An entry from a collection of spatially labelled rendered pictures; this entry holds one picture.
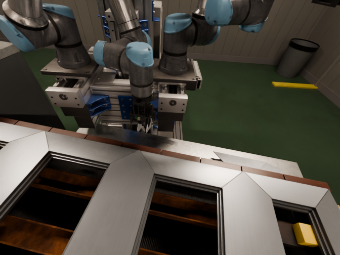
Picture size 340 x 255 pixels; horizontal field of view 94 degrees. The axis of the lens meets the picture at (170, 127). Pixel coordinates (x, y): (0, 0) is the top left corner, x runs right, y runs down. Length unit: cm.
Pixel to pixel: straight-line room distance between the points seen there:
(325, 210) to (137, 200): 67
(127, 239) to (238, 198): 40
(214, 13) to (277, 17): 357
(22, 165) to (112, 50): 55
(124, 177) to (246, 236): 45
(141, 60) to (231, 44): 349
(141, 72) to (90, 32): 344
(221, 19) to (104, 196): 65
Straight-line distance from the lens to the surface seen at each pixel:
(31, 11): 76
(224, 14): 54
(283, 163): 113
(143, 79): 50
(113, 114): 102
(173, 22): 77
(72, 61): 91
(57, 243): 83
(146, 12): 94
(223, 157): 91
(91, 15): 380
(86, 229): 62
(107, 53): 54
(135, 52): 47
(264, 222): 69
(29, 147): 88
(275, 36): 421
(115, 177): 65
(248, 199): 69
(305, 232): 81
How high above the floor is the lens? 142
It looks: 46 degrees down
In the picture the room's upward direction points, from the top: 6 degrees clockwise
